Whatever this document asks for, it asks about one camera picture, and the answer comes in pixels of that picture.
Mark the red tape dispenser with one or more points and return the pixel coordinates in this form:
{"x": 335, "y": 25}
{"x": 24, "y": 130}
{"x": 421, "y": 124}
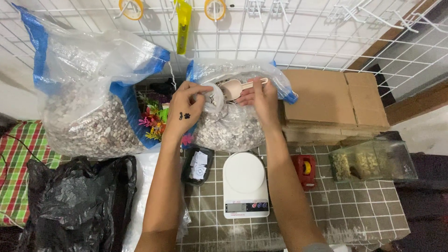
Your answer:
{"x": 305, "y": 171}

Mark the large blue-edged sack of pebbles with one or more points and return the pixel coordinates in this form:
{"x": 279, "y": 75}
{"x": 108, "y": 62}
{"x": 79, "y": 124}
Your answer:
{"x": 94, "y": 105}

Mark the person's right hand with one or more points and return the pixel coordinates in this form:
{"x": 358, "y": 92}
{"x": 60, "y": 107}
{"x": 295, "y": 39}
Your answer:
{"x": 267, "y": 105}

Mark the white plastic bag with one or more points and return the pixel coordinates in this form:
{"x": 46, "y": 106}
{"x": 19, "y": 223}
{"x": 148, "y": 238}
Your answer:
{"x": 140, "y": 196}

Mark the yellow tape roll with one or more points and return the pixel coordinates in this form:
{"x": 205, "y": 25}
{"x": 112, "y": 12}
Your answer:
{"x": 131, "y": 8}
{"x": 215, "y": 8}

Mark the brown wooden frame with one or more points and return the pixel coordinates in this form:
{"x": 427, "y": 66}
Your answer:
{"x": 416, "y": 101}

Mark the white digital kitchen scale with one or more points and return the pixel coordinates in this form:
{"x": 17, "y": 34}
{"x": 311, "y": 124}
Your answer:
{"x": 245, "y": 185}

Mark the small clear plastic bag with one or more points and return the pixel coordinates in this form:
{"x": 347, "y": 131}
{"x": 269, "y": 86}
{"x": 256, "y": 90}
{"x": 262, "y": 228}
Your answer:
{"x": 214, "y": 101}

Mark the red green checkered cloth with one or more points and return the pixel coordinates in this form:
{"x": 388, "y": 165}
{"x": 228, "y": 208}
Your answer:
{"x": 17, "y": 168}

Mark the black plastic tray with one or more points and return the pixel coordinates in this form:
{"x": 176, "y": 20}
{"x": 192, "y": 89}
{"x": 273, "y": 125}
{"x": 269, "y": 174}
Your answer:
{"x": 187, "y": 171}

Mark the stack of brown cardboard sheets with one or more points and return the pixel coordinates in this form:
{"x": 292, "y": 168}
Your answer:
{"x": 325, "y": 101}

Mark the clear glass tank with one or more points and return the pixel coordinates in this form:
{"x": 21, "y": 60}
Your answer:
{"x": 372, "y": 161}

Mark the grey tile-patterned table cover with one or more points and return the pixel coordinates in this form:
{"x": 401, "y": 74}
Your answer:
{"x": 350, "y": 210}

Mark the small blue-edged sack of pebbles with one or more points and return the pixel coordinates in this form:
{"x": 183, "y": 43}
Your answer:
{"x": 231, "y": 129}

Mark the beige plastic scoop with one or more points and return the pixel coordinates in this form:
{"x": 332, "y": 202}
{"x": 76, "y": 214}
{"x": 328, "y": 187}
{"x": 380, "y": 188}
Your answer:
{"x": 232, "y": 89}

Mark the pile of white paper slips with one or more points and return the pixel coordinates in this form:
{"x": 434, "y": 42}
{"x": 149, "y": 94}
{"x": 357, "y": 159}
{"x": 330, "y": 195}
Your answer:
{"x": 198, "y": 166}

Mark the colourful artificial flowers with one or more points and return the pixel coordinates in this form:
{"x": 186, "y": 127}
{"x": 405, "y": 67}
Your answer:
{"x": 154, "y": 119}

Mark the black plastic bag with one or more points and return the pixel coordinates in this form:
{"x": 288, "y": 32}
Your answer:
{"x": 73, "y": 206}

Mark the person's left hand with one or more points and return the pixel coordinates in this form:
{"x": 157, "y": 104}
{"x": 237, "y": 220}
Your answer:
{"x": 180, "y": 112}

